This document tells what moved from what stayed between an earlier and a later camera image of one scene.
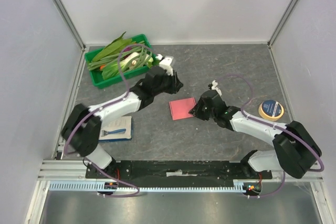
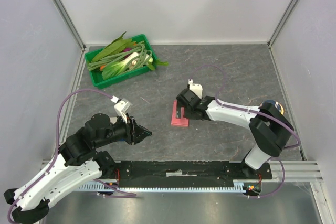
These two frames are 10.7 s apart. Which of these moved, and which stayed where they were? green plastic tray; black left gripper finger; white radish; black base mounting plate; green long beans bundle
Moved: black left gripper finger
Stayed: black base mounting plate; white radish; green long beans bundle; green plastic tray
